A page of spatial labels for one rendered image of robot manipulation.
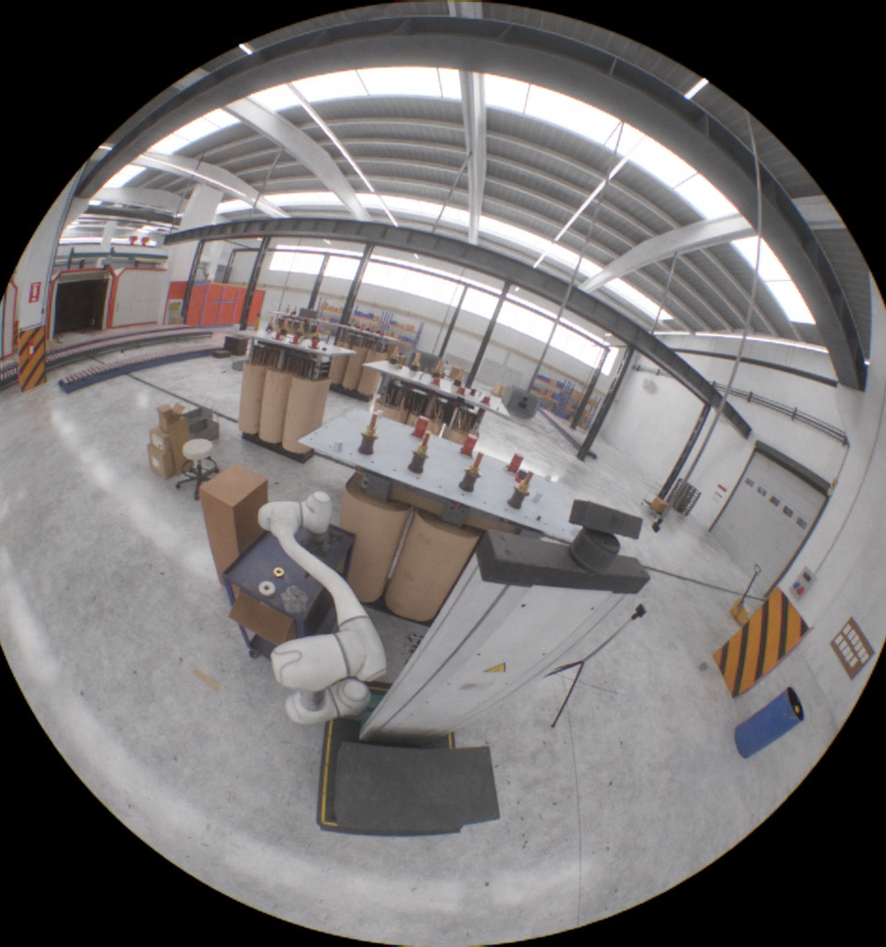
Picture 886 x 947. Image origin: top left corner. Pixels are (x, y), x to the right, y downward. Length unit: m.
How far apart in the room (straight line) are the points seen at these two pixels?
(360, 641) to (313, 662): 0.15
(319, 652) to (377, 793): 0.60
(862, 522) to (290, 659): 5.54
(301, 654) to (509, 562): 0.59
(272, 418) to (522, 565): 3.67
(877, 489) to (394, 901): 5.92
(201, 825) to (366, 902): 0.92
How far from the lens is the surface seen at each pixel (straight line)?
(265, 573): 1.42
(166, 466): 3.69
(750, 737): 4.92
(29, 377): 10.19
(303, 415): 3.58
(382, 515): 1.58
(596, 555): 0.43
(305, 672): 0.79
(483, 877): 2.31
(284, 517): 1.06
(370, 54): 3.73
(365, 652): 0.82
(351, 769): 1.15
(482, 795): 1.27
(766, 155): 9.73
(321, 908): 2.21
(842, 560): 5.14
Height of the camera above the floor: 1.98
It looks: 25 degrees down
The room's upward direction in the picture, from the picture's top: 21 degrees clockwise
